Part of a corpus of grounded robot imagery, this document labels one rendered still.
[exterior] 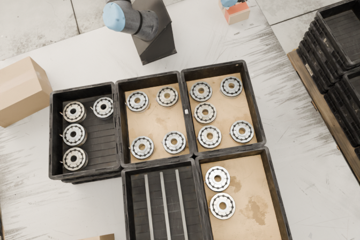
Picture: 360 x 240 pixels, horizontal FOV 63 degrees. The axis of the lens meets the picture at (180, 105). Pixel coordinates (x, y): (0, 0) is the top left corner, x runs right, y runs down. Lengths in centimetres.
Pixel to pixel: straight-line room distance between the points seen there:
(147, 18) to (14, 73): 73
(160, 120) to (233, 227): 55
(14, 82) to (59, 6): 151
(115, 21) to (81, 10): 159
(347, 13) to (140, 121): 151
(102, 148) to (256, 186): 69
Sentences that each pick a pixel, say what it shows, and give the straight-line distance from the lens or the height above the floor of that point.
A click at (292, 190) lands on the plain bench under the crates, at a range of 147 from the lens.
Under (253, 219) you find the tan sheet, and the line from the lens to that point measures 129.
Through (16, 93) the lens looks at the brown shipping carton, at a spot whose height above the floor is 86.
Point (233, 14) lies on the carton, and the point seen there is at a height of 78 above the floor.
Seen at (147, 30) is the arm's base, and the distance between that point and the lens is 144.
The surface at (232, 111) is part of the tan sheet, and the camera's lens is 136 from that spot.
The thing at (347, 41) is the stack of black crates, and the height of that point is 49.
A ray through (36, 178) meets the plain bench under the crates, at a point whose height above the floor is 70.
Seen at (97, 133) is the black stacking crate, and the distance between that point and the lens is 141.
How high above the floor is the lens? 211
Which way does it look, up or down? 69 degrees down
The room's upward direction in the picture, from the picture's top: 12 degrees counter-clockwise
